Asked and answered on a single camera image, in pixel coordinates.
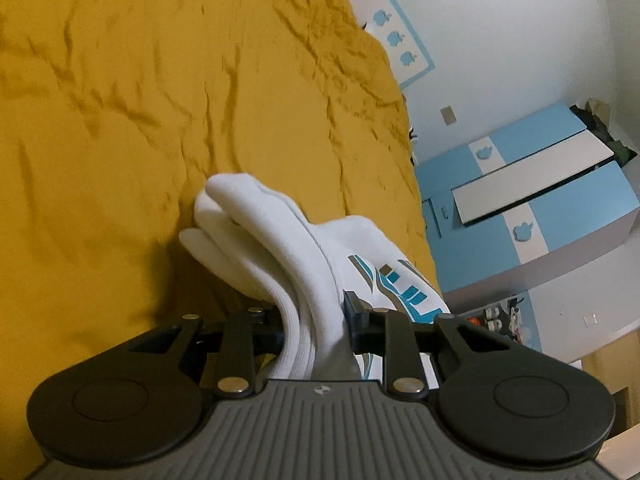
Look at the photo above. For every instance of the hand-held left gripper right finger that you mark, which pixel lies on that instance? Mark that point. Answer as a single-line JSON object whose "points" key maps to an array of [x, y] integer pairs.
{"points": [[361, 325]]}

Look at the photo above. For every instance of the pile of toys and shoes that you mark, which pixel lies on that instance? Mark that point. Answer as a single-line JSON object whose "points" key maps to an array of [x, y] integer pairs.
{"points": [[500, 320]]}

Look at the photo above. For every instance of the beige wall socket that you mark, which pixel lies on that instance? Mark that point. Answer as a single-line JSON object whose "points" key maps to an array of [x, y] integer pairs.
{"points": [[448, 115]]}

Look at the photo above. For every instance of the white sweatshirt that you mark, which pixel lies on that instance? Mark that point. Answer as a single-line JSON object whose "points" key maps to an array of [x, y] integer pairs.
{"points": [[300, 270]]}

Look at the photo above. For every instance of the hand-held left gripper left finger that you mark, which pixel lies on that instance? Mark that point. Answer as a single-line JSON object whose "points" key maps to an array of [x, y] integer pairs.
{"points": [[240, 347]]}

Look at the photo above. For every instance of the yellow quilt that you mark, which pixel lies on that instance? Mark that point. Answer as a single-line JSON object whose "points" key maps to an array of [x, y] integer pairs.
{"points": [[150, 135]]}

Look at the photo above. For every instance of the blue and white headboard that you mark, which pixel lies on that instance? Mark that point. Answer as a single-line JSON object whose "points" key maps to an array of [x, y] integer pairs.
{"points": [[400, 25]]}

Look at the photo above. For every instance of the blue and white wardrobe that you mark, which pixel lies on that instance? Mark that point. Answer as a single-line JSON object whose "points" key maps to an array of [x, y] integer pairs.
{"points": [[525, 220]]}

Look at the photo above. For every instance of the black and white plush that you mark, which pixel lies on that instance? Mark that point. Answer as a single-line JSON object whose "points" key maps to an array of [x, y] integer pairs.
{"points": [[412, 145]]}

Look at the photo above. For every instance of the clutter on wardrobe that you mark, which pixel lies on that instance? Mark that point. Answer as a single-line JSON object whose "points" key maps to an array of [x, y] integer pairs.
{"points": [[602, 127]]}

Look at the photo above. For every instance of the white wall switch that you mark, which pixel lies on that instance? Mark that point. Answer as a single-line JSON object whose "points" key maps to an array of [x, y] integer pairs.
{"points": [[591, 320]]}

